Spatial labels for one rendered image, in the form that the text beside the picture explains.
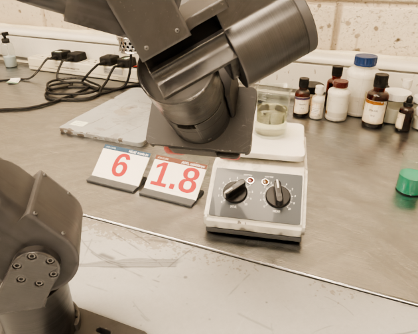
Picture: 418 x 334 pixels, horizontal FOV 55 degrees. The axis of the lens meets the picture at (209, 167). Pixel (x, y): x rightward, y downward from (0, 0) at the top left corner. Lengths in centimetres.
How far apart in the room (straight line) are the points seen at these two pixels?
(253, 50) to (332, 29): 78
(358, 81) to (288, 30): 65
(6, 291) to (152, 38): 22
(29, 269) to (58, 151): 48
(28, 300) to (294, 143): 39
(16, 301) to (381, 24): 93
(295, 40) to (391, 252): 34
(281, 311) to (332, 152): 40
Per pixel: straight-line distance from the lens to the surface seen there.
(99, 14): 26
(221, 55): 28
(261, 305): 45
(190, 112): 30
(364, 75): 93
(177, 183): 61
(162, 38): 26
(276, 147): 57
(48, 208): 34
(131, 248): 52
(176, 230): 54
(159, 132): 39
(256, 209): 52
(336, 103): 90
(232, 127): 38
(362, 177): 71
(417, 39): 106
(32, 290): 35
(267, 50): 29
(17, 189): 33
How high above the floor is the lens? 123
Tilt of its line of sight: 29 degrees down
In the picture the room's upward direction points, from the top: straight up
